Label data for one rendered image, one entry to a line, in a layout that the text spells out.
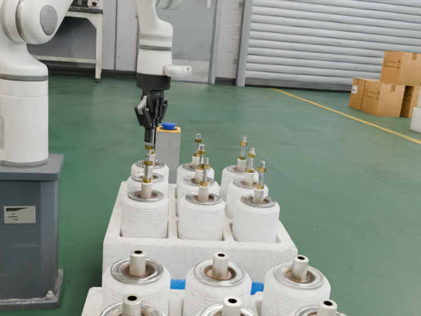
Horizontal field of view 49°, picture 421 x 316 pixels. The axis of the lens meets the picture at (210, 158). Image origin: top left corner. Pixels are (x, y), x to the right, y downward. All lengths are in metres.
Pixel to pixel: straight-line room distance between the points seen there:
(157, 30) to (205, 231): 0.43
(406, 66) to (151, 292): 4.21
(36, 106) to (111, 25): 4.97
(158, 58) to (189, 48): 4.98
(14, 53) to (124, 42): 4.95
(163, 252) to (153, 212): 0.08
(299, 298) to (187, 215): 0.36
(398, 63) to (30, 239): 4.08
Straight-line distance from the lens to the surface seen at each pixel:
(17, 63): 0.96
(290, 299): 0.68
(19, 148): 0.98
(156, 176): 1.10
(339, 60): 6.58
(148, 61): 1.00
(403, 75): 4.69
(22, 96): 0.96
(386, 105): 4.64
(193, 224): 0.95
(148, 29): 1.01
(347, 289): 1.25
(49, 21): 0.95
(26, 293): 1.08
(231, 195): 1.09
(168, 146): 1.33
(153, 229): 0.96
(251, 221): 0.97
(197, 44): 6.00
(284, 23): 6.24
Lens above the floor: 0.58
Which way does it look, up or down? 15 degrees down
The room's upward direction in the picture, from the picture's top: 5 degrees clockwise
